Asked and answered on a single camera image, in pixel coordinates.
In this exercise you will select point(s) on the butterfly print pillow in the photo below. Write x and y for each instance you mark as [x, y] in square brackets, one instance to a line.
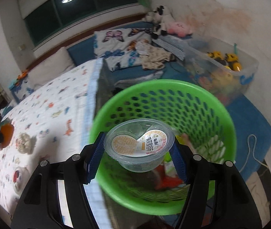
[118, 46]

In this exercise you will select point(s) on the white cartoon print blanket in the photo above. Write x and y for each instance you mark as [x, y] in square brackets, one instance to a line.
[60, 114]

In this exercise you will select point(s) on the clear plastic toy bin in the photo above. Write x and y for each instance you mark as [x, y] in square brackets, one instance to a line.
[222, 82]

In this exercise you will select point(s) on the yellow toy truck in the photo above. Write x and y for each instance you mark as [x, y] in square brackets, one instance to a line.
[229, 60]

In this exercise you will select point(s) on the beige patterned clothing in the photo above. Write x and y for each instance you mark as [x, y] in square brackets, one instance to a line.
[152, 58]

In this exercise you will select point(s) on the grey patterned folded cloth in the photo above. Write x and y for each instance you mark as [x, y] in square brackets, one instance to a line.
[179, 47]

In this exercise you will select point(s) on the dark green window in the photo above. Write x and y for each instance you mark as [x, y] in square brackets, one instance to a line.
[44, 18]

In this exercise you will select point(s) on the white pillow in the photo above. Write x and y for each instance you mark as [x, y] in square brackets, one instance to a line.
[51, 68]

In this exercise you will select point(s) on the pink plush toy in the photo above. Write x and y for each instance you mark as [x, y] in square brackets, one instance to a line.
[179, 28]

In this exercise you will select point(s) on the cow plush toy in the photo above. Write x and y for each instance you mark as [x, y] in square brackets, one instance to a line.
[161, 18]

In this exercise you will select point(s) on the white tissue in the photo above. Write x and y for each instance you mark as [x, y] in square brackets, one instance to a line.
[25, 143]

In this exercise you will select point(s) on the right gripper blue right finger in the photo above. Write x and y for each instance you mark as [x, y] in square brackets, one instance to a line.
[177, 153]

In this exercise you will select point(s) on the clear plastic cup with lid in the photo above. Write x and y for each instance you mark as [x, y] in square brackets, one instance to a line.
[139, 145]

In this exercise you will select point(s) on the round red white lid cup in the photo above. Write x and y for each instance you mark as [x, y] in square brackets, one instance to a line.
[19, 179]

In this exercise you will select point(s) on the green plastic mesh basket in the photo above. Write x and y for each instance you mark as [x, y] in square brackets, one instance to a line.
[186, 108]

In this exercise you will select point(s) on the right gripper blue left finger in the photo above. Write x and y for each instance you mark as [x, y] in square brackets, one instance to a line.
[94, 155]

